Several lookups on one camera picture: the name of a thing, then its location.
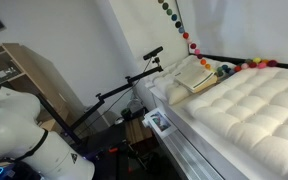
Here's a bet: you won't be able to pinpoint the white book with green stripe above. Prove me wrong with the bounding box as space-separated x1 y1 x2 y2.
173 62 218 94

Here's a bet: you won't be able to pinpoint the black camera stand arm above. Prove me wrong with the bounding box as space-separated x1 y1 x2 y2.
45 57 164 146

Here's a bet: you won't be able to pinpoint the white framed photo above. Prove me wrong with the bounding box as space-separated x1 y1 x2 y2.
142 107 179 139

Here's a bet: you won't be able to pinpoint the grey round jar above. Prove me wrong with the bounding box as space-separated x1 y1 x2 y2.
127 98 147 116

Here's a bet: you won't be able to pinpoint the grey devices on shelf board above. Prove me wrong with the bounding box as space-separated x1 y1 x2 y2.
0 63 20 86

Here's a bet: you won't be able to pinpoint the colorful felt ball garland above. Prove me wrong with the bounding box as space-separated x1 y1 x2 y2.
156 0 280 78

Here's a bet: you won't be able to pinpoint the large white tufted cushion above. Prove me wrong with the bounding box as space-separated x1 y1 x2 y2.
180 65 288 180

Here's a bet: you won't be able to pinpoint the black round gadget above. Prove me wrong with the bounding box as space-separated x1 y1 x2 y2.
120 107 134 122

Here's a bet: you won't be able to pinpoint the brown wooden side table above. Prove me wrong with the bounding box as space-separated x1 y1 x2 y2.
123 116 156 146

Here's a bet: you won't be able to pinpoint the white bench base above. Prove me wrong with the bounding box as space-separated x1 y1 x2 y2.
149 84 252 180

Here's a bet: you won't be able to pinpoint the light wooden shelf unit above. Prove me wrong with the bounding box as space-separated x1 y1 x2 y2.
0 42 87 134

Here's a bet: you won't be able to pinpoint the black low platform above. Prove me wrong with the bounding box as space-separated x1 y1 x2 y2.
82 123 128 158

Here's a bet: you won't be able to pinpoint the black stereo camera bar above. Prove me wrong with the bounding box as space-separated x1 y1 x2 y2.
142 45 164 62

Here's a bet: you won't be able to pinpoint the black bench back rail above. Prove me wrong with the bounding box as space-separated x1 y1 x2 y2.
188 52 288 72

